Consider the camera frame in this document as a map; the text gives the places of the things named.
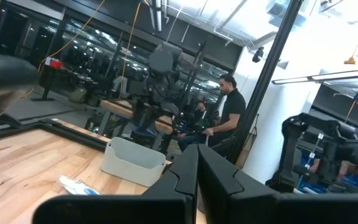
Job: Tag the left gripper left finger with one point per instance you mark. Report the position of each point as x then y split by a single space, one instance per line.
135 208

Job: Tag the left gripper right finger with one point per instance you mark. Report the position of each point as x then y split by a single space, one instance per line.
244 205

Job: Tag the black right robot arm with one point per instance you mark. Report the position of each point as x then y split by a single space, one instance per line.
294 149

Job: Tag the grey background robot arm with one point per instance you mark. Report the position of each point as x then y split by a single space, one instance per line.
163 71

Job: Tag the light grey plastic bin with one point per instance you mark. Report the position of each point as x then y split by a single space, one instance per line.
132 161

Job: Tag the blue wrapped toothbrush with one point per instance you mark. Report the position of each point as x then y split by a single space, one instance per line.
76 186

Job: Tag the person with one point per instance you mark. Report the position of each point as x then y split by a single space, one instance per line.
202 109
233 105

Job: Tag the wooden background table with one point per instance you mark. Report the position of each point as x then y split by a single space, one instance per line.
117 107

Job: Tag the olive bag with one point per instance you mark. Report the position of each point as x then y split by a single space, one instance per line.
78 95

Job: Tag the black background desk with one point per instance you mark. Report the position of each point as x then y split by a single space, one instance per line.
51 81

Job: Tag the red box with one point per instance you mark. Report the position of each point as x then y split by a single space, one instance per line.
54 63

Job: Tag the dark rounded blurry object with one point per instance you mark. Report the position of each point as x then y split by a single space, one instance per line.
2 71

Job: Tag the white ceiling tube light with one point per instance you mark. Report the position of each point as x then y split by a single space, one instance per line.
158 15

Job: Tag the black ceiling camera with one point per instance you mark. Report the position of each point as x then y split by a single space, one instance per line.
257 54

